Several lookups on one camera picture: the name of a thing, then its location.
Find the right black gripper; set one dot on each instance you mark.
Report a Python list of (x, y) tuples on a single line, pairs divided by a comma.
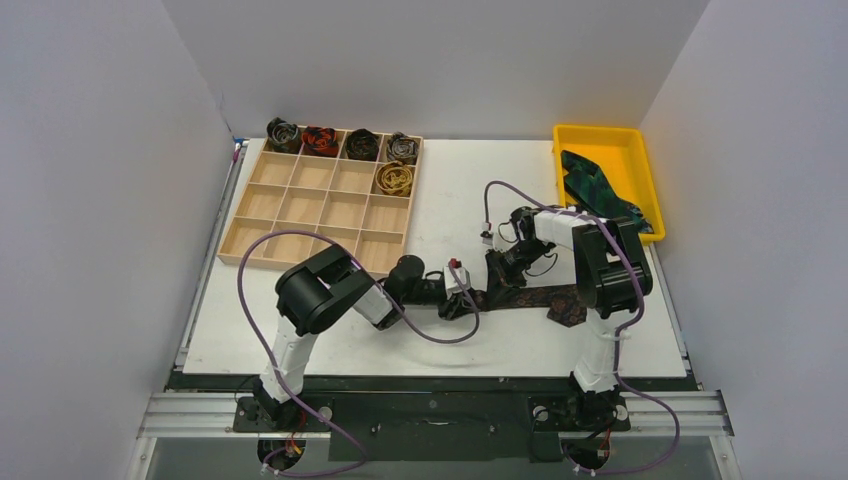
[(502, 268)]

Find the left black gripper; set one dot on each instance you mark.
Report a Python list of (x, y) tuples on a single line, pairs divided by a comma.
[(455, 307)]

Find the dark orange paisley tie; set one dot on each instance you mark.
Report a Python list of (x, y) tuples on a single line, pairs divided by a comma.
[(561, 302)]

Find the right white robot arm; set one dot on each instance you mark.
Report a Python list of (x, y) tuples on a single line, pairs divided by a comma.
[(612, 279)]

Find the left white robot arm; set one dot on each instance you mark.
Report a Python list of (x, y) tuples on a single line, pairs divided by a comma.
[(314, 294)]

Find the green striped tie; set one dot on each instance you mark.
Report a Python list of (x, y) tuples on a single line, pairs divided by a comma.
[(586, 183)]

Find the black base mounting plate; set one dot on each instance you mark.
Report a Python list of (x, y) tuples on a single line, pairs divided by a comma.
[(418, 419)]

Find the wooden compartment tray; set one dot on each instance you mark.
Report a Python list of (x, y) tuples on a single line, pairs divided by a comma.
[(287, 207)]

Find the grey brown rolled tie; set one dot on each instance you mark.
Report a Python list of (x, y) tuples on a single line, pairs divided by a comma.
[(402, 148)]

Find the yellow plastic bin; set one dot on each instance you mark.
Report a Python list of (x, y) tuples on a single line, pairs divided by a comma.
[(606, 170)]

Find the black gold rolled tie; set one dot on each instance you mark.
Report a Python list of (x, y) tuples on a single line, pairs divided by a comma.
[(363, 145)]

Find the red black rolled tie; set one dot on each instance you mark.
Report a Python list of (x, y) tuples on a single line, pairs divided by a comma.
[(320, 141)]

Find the dark grey rolled tie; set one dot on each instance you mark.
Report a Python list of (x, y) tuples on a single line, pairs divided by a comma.
[(283, 137)]

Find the aluminium frame rail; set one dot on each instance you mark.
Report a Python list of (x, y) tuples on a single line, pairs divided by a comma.
[(678, 435)]

